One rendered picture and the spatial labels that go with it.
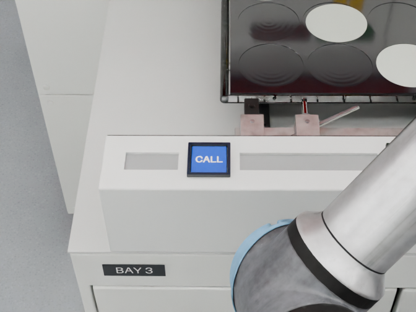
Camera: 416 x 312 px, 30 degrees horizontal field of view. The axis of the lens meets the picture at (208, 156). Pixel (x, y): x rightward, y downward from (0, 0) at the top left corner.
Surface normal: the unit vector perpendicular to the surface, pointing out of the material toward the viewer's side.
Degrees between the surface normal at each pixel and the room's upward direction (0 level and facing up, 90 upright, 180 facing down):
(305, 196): 90
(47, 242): 0
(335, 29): 1
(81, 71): 90
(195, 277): 90
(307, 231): 13
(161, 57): 0
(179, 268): 90
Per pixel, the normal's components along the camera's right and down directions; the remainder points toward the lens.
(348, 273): 0.32, -0.29
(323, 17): -0.03, -0.67
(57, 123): -0.02, 0.75
